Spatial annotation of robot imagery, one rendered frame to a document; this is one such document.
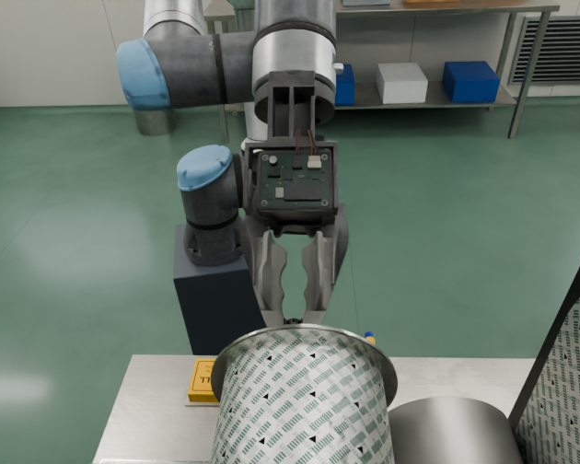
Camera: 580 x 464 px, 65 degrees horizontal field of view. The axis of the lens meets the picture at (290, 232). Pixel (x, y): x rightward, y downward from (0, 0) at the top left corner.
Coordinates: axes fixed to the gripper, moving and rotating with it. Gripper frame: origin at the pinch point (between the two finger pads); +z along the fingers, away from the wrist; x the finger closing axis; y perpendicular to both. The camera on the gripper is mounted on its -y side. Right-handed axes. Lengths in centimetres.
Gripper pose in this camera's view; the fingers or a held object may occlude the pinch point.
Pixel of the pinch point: (293, 329)
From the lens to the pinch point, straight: 39.5
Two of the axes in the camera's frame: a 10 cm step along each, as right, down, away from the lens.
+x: 10.0, 0.0, -0.5
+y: -0.5, -2.1, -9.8
